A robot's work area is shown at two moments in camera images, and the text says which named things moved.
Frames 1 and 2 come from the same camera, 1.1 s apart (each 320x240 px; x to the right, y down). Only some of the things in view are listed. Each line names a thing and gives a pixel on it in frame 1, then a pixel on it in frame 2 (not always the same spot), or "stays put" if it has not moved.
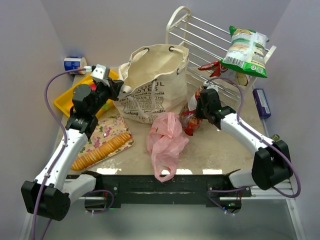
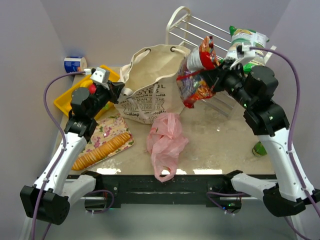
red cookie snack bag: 188,117 to 193,87
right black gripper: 202,99 to 220,75
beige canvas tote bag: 155,82 stays put
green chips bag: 246,53 stays put
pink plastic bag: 165,141 stays put
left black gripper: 114,86 stays put
